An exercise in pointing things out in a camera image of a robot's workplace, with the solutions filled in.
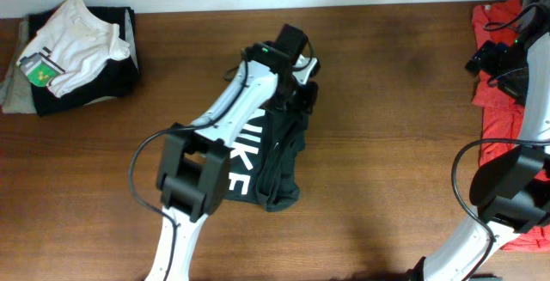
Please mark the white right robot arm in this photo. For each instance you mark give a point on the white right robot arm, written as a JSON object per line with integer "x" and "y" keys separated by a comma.
{"x": 505, "y": 198}

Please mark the grey folded garment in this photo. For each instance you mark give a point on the grey folded garment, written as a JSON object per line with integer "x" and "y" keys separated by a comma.
{"x": 16, "y": 92}

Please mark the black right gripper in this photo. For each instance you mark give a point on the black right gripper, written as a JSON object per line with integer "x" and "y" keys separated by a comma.
{"x": 485, "y": 60}

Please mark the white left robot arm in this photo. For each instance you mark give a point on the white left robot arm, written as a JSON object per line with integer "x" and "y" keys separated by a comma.
{"x": 193, "y": 176}

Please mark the white folded t-shirt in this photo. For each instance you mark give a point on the white folded t-shirt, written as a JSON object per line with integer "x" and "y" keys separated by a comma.
{"x": 71, "y": 49}

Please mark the dark green Nike t-shirt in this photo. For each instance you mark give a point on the dark green Nike t-shirt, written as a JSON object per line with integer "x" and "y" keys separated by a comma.
{"x": 263, "y": 159}

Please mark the black folded garment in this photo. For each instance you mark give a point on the black folded garment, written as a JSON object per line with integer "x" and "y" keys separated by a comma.
{"x": 117, "y": 79}

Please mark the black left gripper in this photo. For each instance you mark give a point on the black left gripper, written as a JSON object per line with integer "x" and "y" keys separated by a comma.
{"x": 306, "y": 101}

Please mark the red t-shirt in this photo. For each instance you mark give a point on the red t-shirt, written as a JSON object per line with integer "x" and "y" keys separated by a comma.
{"x": 501, "y": 116}

